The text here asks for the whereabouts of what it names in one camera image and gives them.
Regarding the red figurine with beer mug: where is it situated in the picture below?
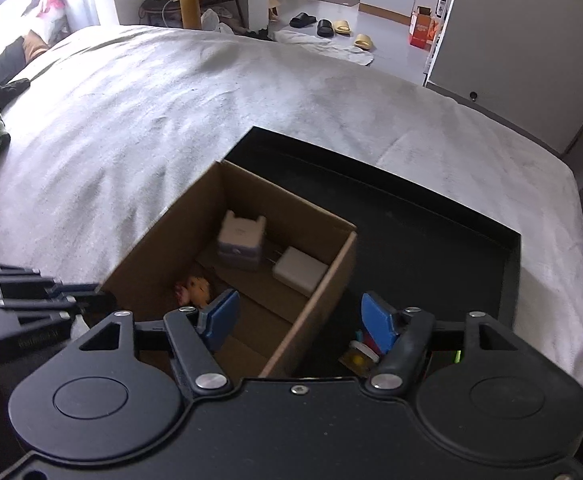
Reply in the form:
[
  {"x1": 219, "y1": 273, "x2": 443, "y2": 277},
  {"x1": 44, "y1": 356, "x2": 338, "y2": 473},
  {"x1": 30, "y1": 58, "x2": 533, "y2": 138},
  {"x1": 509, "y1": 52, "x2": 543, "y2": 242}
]
[{"x1": 339, "y1": 330, "x2": 383, "y2": 378}]

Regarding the white fuzzy blanket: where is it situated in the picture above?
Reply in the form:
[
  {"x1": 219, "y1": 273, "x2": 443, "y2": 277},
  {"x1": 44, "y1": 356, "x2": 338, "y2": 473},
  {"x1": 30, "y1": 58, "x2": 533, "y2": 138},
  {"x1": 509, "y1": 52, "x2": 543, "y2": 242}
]
[{"x1": 0, "y1": 26, "x2": 583, "y2": 379}]

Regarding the pink cube robot toy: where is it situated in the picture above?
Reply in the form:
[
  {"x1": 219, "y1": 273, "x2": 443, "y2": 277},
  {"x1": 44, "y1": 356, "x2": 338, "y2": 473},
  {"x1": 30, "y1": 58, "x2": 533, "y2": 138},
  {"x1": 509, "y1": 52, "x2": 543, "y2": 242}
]
[{"x1": 216, "y1": 210, "x2": 266, "y2": 271}]

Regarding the black slipper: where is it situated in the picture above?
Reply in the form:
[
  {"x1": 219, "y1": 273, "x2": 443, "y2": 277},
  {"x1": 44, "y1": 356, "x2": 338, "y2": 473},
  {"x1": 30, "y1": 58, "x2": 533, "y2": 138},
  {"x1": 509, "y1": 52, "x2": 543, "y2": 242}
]
[
  {"x1": 289, "y1": 12, "x2": 316, "y2": 28},
  {"x1": 316, "y1": 20, "x2": 335, "y2": 38}
]

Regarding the white power adapter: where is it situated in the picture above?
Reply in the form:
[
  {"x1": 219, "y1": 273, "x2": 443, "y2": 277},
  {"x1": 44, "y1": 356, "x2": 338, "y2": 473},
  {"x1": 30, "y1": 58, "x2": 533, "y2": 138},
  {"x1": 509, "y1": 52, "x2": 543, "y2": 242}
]
[{"x1": 272, "y1": 247, "x2": 328, "y2": 297}]

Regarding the yellow slipper left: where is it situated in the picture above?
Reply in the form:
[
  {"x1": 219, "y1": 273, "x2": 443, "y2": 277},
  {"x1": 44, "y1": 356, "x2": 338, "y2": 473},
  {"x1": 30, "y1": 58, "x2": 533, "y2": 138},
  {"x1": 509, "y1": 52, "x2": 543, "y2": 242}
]
[{"x1": 333, "y1": 20, "x2": 351, "y2": 37}]

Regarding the black slipper left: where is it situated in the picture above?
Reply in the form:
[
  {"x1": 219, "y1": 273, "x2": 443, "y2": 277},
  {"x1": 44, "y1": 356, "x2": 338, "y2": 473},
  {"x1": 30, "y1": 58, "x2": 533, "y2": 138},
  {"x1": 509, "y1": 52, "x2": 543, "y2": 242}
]
[{"x1": 289, "y1": 12, "x2": 316, "y2": 28}]

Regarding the small pink doll figurine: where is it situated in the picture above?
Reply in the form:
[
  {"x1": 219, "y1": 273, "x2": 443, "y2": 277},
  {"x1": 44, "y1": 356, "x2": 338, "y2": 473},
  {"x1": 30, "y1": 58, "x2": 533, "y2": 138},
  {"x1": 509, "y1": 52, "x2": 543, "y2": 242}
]
[{"x1": 175, "y1": 275, "x2": 211, "y2": 310}]

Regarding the orange cardboard box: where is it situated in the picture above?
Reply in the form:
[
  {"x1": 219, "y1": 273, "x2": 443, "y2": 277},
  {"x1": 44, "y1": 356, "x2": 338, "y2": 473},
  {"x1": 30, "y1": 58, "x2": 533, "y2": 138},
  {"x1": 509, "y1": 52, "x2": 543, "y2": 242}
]
[{"x1": 409, "y1": 6, "x2": 441, "y2": 51}]

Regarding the black slipper right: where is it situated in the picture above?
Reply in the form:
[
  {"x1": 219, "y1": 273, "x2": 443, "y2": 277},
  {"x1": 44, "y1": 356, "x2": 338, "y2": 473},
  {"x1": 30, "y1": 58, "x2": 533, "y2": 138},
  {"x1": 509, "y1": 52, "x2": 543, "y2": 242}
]
[{"x1": 316, "y1": 20, "x2": 335, "y2": 38}]

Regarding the white cabinet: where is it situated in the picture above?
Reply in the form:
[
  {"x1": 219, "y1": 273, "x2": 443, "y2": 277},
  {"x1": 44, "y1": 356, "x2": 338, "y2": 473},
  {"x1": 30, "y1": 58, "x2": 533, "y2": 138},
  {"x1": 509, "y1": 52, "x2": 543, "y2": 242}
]
[{"x1": 426, "y1": 0, "x2": 583, "y2": 154}]

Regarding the yellow slipper right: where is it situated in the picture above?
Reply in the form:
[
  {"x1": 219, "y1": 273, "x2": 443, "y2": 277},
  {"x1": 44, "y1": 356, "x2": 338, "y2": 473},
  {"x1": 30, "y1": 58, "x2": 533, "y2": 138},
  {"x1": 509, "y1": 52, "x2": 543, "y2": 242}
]
[{"x1": 354, "y1": 34, "x2": 375, "y2": 51}]

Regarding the white floor mat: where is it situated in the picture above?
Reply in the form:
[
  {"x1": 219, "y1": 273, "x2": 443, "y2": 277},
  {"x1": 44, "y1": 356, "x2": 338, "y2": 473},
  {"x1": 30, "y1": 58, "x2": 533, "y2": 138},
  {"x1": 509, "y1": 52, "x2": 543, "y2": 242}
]
[{"x1": 274, "y1": 30, "x2": 374, "y2": 66}]

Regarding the black shallow tray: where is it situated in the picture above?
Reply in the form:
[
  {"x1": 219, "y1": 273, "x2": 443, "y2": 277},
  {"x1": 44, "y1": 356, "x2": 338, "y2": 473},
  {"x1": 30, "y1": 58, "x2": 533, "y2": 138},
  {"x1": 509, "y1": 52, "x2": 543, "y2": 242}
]
[{"x1": 225, "y1": 127, "x2": 521, "y2": 377}]

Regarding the black spray bottle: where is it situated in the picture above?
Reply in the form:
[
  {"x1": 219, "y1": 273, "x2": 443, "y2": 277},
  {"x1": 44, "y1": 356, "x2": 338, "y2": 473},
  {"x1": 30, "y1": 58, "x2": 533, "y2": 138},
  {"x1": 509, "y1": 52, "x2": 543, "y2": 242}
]
[{"x1": 435, "y1": 0, "x2": 448, "y2": 20}]

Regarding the brown cardboard box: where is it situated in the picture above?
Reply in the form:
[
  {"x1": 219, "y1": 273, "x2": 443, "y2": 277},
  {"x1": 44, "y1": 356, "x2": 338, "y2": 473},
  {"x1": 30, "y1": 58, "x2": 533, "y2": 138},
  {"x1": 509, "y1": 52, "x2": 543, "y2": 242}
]
[{"x1": 104, "y1": 162, "x2": 357, "y2": 382}]

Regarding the yellow slipper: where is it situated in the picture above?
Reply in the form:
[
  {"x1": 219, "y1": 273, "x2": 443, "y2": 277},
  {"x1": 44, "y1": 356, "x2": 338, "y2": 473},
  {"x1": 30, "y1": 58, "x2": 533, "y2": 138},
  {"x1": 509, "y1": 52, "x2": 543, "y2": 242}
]
[
  {"x1": 333, "y1": 20, "x2": 351, "y2": 37},
  {"x1": 354, "y1": 34, "x2": 375, "y2": 51}
]

